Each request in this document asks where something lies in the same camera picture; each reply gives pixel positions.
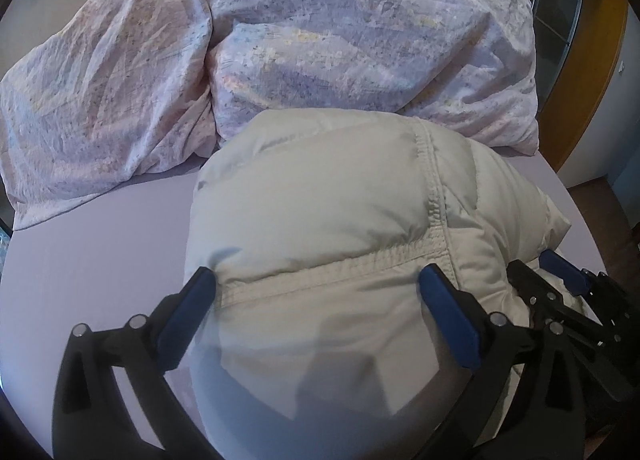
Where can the lilac bed sheet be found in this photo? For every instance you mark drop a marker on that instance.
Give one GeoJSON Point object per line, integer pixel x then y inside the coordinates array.
{"type": "Point", "coordinates": [100, 250]}

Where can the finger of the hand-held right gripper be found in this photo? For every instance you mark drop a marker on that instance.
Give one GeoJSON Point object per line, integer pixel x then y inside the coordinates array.
{"type": "Point", "coordinates": [562, 267]}
{"type": "Point", "coordinates": [525, 280]}

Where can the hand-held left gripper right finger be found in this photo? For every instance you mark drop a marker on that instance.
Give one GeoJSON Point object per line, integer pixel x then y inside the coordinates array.
{"type": "Point", "coordinates": [450, 316]}

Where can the pink lilac patterned duvet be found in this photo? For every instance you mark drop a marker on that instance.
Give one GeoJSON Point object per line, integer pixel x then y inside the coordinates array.
{"type": "Point", "coordinates": [325, 40]}

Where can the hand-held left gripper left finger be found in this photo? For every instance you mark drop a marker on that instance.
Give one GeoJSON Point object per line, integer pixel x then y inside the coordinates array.
{"type": "Point", "coordinates": [182, 321]}

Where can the dark glass door panel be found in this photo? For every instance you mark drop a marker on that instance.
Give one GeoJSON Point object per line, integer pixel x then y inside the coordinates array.
{"type": "Point", "coordinates": [560, 0]}

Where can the orange wooden frame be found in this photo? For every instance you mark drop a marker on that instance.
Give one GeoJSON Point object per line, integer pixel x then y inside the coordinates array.
{"type": "Point", "coordinates": [600, 40]}

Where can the cream quilted puffer jacket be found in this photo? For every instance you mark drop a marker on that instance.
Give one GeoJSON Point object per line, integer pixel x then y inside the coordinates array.
{"type": "Point", "coordinates": [325, 215]}

